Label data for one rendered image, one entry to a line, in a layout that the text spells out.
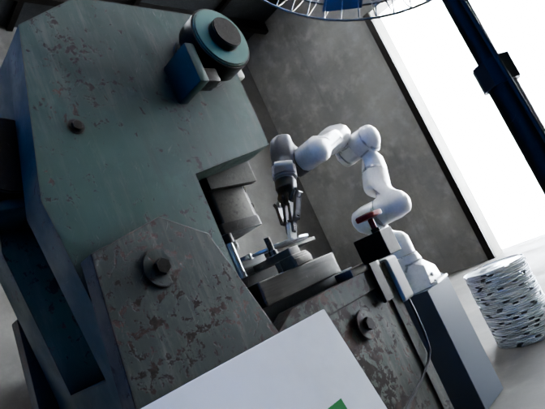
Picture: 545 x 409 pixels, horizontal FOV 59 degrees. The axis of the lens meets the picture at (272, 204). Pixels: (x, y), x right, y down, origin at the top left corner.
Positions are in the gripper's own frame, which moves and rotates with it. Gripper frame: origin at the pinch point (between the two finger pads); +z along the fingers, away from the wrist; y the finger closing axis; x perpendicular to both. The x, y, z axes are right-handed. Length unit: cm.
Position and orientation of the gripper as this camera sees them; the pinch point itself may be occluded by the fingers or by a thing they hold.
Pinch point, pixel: (291, 233)
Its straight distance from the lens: 158.7
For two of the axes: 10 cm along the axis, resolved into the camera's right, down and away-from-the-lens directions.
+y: -6.5, 4.1, 6.4
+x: -7.6, -2.4, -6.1
